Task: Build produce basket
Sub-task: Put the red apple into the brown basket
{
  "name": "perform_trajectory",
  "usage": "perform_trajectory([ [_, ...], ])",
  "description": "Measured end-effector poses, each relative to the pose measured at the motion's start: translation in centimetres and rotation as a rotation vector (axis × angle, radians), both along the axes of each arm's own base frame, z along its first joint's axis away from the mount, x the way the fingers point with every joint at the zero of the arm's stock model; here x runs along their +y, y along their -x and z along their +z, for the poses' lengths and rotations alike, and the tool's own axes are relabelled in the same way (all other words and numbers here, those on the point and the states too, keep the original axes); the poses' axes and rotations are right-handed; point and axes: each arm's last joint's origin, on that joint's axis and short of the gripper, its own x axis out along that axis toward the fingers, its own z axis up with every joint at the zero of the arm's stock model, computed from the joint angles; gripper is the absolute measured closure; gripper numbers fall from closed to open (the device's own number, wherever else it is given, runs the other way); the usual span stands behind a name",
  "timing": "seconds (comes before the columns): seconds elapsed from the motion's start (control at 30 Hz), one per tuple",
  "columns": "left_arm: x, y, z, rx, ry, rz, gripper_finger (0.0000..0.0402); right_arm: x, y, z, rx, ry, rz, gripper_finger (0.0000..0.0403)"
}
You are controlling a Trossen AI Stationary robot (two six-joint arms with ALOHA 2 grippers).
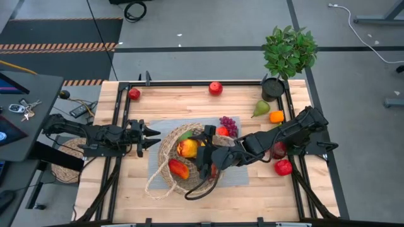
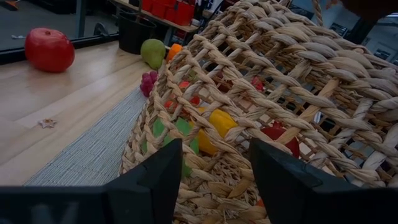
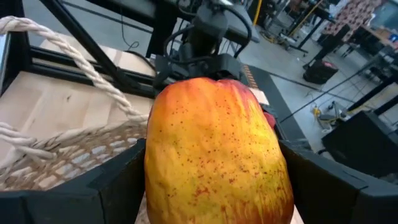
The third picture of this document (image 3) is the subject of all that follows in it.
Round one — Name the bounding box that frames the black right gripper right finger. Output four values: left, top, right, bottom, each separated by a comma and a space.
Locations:
279, 139, 398, 224

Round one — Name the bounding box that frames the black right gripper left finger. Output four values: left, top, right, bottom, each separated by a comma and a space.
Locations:
0, 139, 147, 224

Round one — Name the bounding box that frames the woven straw basket with handles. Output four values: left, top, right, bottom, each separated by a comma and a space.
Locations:
0, 15, 150, 192

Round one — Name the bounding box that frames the yellow red mango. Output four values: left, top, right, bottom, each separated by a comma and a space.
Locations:
144, 77, 295, 224

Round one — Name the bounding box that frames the black hazard striped floor mat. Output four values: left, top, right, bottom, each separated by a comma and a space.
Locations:
241, 63, 261, 91

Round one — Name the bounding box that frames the small dark red fruit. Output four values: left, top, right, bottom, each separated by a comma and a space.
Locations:
263, 111, 277, 130

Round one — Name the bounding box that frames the black floor bin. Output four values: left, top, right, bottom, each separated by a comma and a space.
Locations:
303, 58, 339, 85

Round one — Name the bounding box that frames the yellow cable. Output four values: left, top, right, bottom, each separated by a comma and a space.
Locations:
253, 0, 265, 26

